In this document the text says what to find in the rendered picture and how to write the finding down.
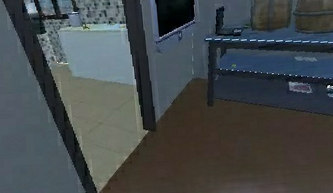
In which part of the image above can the white bathtub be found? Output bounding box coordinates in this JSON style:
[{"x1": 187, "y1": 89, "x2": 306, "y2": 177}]
[{"x1": 57, "y1": 19, "x2": 137, "y2": 92}]

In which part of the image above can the black laptop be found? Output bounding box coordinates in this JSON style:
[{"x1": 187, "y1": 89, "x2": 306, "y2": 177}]
[{"x1": 212, "y1": 3, "x2": 248, "y2": 39}]

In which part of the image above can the dark blue shelf table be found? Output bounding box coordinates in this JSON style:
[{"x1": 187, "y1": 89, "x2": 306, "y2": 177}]
[{"x1": 200, "y1": 23, "x2": 333, "y2": 135}]

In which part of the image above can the grey cup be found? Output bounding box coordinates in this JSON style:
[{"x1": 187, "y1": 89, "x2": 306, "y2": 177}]
[{"x1": 68, "y1": 11, "x2": 83, "y2": 29}]

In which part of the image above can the white flat book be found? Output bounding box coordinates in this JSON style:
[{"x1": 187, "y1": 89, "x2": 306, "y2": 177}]
[{"x1": 287, "y1": 79, "x2": 314, "y2": 97}]

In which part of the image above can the black window frame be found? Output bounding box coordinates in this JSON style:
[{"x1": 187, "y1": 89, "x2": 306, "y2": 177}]
[{"x1": 31, "y1": 0, "x2": 80, "y2": 24}]

